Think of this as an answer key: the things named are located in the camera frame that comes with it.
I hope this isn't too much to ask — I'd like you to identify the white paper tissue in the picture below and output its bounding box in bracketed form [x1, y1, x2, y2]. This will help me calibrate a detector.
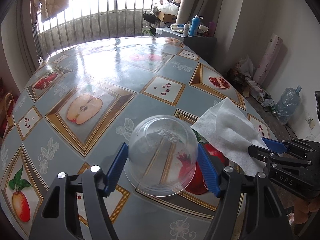
[191, 98, 267, 176]

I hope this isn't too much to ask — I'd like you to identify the clear plastic dome lid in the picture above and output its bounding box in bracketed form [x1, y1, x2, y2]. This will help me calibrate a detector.
[124, 115, 198, 197]

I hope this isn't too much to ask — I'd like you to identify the empty water jug in bag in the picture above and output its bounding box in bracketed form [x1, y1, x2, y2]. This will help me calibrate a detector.
[275, 85, 302, 125]

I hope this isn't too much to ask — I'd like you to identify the fruit pattern tablecloth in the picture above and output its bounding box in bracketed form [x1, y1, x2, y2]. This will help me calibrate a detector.
[1, 37, 274, 239]

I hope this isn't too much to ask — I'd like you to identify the white plastic bag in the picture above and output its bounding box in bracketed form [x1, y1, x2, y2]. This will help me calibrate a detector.
[235, 55, 256, 79]

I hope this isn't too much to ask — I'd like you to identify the pink rolled mat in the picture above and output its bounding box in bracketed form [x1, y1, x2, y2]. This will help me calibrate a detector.
[253, 34, 283, 85]

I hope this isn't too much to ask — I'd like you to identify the grey cabinet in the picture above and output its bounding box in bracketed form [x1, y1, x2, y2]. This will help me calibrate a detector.
[156, 27, 217, 65]

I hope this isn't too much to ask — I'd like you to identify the blue detergent bottle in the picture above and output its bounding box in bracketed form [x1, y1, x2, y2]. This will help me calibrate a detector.
[189, 15, 203, 36]

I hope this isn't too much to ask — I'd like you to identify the metal balcony railing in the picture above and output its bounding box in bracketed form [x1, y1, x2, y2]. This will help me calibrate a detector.
[33, 0, 159, 59]

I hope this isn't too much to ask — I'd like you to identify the cardboard box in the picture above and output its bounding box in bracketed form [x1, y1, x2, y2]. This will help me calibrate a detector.
[157, 11, 176, 23]

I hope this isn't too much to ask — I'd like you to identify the wall power socket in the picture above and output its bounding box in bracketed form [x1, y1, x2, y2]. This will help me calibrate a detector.
[306, 115, 316, 129]

